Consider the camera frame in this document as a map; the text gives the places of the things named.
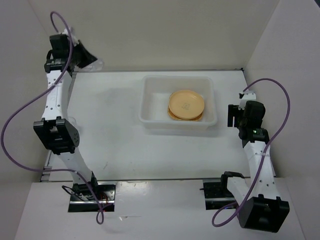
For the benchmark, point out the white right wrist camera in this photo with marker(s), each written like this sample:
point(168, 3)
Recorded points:
point(245, 96)

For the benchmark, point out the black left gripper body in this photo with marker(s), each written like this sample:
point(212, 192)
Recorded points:
point(73, 51)

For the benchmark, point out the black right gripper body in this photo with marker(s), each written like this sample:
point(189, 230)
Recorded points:
point(242, 121)

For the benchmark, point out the white plastic bin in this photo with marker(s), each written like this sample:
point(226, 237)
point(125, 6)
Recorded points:
point(155, 94)

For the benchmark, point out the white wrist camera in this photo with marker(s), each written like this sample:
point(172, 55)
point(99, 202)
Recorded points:
point(70, 33)
point(245, 96)

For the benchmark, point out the clear plastic cup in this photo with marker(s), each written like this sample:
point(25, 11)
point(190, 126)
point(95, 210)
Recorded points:
point(95, 66)

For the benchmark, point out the yellow bear plate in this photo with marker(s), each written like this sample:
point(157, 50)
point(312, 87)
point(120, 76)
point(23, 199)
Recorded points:
point(186, 103)

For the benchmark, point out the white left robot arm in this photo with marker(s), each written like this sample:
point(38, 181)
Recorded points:
point(115, 125)

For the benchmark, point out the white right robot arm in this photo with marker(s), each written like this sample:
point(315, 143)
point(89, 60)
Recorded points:
point(260, 206)

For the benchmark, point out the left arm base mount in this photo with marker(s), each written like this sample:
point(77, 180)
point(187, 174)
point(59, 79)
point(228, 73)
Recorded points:
point(84, 203)

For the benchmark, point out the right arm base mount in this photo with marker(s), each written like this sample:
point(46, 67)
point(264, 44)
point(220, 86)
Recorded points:
point(214, 195)

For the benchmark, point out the woven square bamboo tray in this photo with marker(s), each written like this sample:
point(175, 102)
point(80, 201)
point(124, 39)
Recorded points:
point(176, 118)

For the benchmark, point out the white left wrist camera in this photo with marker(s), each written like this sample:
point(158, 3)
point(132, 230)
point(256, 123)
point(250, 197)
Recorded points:
point(70, 33)

